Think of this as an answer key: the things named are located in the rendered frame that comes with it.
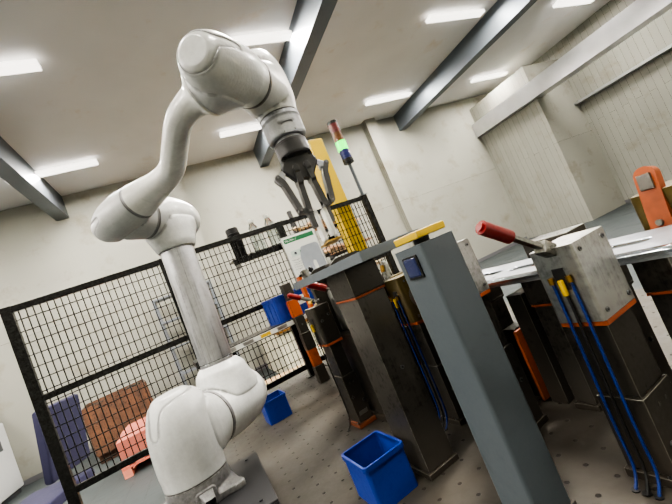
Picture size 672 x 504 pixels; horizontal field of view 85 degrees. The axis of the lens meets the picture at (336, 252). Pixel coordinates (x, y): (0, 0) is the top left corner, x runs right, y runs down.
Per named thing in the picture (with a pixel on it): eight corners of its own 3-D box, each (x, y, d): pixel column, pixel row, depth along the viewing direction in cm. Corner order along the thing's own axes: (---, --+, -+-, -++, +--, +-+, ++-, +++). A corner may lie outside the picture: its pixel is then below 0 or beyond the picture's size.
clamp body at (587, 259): (713, 457, 53) (604, 224, 55) (679, 510, 47) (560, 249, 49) (653, 445, 59) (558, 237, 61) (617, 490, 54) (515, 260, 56)
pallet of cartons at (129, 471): (137, 451, 487) (127, 424, 489) (192, 423, 515) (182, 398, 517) (121, 481, 390) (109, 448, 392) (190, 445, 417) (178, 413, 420)
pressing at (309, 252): (343, 303, 183) (317, 240, 185) (323, 312, 178) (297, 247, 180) (342, 303, 184) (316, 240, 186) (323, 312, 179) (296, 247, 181)
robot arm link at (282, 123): (300, 102, 80) (311, 127, 79) (295, 123, 88) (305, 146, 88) (261, 113, 77) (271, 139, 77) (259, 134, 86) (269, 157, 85)
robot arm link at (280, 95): (272, 135, 89) (240, 122, 77) (248, 78, 90) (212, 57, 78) (308, 112, 86) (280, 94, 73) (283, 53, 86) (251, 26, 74)
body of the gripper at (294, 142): (272, 139, 77) (289, 179, 77) (309, 128, 80) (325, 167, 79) (270, 154, 85) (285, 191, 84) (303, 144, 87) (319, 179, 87)
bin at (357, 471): (421, 484, 73) (403, 440, 73) (382, 517, 68) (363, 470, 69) (391, 467, 82) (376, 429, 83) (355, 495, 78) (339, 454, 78)
